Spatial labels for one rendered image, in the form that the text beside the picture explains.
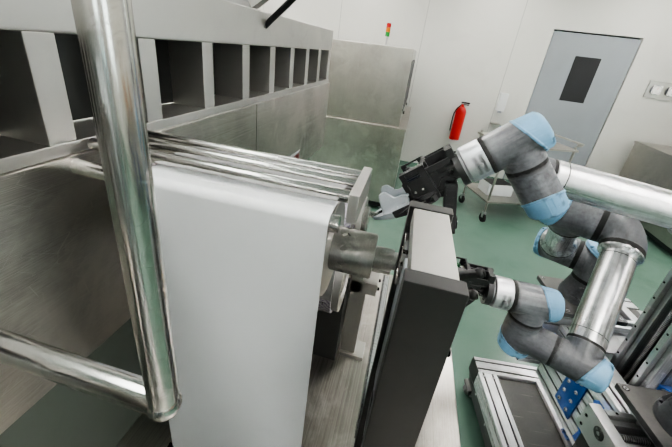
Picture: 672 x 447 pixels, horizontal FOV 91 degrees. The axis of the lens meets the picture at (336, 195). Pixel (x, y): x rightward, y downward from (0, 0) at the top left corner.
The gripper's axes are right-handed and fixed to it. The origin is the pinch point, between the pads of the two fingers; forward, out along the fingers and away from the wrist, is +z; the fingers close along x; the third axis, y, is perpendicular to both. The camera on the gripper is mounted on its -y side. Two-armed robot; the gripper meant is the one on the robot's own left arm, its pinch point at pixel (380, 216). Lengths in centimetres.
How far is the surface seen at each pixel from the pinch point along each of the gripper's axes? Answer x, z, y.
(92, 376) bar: 56, 0, 19
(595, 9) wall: -448, -217, -41
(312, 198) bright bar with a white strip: 32.7, -5.4, 17.5
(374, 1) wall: -449, -2, 120
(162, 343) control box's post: 56, -7, 20
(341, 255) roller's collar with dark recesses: 29.2, -2.4, 8.1
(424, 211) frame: 30.5, -15.3, 9.5
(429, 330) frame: 44.2, -13.5, 5.5
